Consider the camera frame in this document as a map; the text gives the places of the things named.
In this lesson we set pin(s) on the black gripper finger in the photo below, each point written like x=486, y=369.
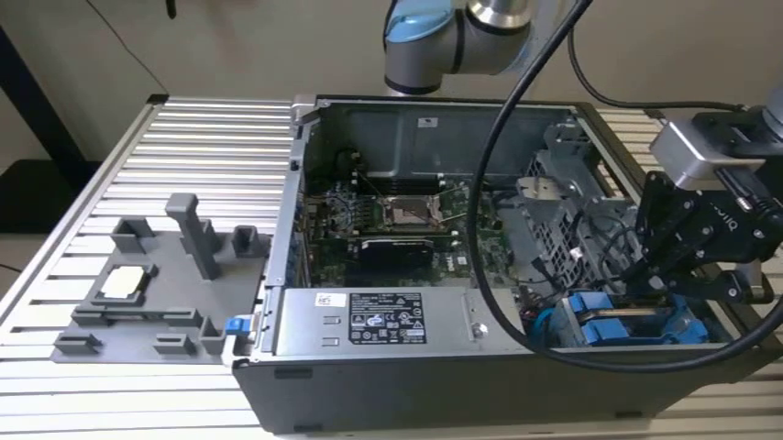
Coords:
x=654, y=211
x=734, y=286

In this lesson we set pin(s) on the hard disk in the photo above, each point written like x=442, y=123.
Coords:
x=590, y=302

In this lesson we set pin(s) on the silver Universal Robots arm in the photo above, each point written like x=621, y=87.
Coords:
x=471, y=46

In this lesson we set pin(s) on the grey metal disk bay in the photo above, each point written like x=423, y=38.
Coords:
x=563, y=192

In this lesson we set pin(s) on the blue disk carrier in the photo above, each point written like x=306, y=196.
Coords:
x=602, y=331

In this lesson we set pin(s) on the green motherboard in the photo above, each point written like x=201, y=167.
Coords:
x=495, y=243

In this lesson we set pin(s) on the locking lever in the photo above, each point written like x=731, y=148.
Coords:
x=459, y=190

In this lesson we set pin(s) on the CPU socket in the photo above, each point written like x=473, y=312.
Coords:
x=403, y=215

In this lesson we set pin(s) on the black graphics card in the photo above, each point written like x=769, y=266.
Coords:
x=394, y=256

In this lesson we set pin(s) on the black open PC case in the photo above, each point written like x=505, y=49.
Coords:
x=429, y=394

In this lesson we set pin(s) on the silver power supply unit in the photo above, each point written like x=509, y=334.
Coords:
x=306, y=330

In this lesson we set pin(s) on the blue case latch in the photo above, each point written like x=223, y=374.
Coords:
x=238, y=325

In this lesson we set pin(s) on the grey parts rack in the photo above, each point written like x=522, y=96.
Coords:
x=178, y=284

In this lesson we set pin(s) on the black table corner cap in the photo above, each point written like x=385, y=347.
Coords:
x=158, y=97

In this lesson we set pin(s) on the silver CPU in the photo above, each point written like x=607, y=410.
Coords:
x=126, y=280

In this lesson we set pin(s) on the small black hanging object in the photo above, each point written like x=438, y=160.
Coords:
x=171, y=9

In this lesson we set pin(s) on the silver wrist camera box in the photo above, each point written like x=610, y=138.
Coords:
x=691, y=151

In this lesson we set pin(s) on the black desk frame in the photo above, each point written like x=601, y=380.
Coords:
x=37, y=197

